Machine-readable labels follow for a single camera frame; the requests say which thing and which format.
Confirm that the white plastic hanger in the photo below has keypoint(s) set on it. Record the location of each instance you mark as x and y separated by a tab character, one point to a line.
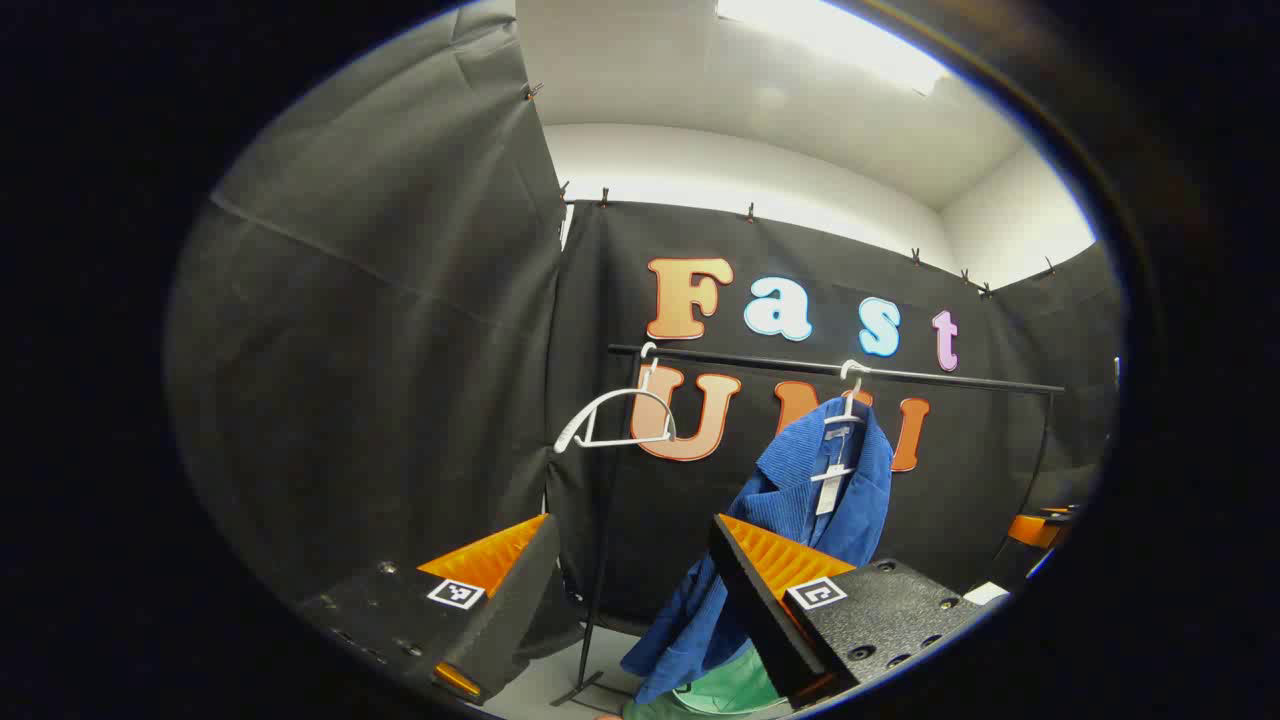
620	393
851	398

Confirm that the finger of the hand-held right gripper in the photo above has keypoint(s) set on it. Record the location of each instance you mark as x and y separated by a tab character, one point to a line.
1035	530

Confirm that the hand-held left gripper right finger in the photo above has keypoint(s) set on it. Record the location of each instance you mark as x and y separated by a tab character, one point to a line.
760	620

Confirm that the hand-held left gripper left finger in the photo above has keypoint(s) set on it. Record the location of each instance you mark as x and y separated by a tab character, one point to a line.
510	610

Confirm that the green laundry hamper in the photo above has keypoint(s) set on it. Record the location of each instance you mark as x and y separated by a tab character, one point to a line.
735	690

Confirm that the ceiling light panel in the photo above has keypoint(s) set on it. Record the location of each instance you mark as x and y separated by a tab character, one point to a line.
840	35

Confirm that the black clothes rack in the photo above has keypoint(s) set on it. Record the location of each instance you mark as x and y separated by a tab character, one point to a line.
750	359

